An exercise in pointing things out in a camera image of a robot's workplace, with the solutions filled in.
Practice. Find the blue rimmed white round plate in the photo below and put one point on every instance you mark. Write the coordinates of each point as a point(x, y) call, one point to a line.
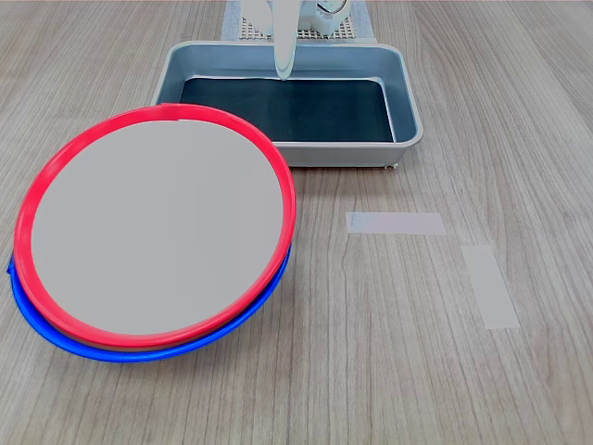
point(139, 356)

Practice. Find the steel rectangular tray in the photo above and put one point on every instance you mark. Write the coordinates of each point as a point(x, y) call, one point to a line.
point(407, 116)

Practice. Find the black mat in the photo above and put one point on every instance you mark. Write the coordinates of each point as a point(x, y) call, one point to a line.
point(287, 111)

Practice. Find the translucent tape strip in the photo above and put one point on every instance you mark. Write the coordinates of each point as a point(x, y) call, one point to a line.
point(394, 224)
point(491, 287)

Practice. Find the pale perforated base plate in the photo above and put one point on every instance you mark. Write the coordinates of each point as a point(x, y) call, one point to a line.
point(345, 30)

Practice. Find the translucent tape under base plate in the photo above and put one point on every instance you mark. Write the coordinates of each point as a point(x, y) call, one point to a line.
point(230, 23)

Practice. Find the red rimmed white round plate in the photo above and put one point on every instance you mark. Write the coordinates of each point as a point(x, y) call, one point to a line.
point(157, 227)

